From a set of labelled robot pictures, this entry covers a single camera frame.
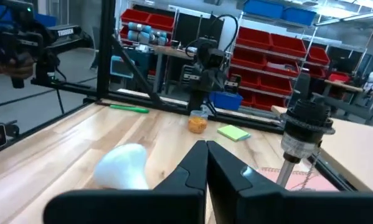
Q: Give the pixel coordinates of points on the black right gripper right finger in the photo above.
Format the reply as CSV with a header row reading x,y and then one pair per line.
x,y
298,210

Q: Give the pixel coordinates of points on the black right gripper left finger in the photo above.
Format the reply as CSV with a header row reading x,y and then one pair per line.
x,y
127,208

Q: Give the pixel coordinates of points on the wooden base metal pole lamp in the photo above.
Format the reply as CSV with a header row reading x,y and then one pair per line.
x,y
304,124

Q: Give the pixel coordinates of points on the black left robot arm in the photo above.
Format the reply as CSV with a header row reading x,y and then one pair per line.
x,y
201,53

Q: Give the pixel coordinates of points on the blue storage bin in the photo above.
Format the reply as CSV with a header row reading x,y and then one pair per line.
x,y
226,101

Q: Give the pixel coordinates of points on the pink spiral notebook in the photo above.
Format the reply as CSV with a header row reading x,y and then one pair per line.
x,y
267,177

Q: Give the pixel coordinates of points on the green sticky note pad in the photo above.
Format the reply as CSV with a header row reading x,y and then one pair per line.
x,y
233,132

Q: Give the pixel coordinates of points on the red bin shelf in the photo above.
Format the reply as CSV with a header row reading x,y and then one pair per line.
x,y
282,43

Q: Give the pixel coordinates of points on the light wood desk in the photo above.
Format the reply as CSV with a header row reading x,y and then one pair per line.
x,y
354,155

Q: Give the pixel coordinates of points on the green marker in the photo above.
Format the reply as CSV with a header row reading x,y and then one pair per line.
x,y
130,109

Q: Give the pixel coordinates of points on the teal box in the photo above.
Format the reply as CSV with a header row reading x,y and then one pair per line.
x,y
121,67

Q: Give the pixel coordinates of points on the person's hand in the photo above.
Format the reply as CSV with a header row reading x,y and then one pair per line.
x,y
21,70

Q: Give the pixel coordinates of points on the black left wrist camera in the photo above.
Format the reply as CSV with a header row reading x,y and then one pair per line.
x,y
218,57

